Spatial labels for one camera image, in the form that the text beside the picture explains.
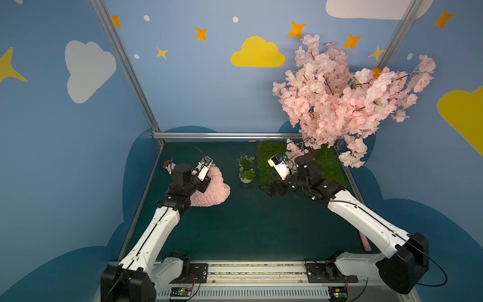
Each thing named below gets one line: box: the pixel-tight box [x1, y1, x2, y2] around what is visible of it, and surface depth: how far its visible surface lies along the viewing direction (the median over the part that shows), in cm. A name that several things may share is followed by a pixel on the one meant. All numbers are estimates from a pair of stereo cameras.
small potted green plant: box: [235, 154, 256, 184], surface depth 103 cm
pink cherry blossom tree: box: [272, 33, 436, 168], surface depth 69 cm
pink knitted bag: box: [189, 163, 231, 207], surface depth 80 cm
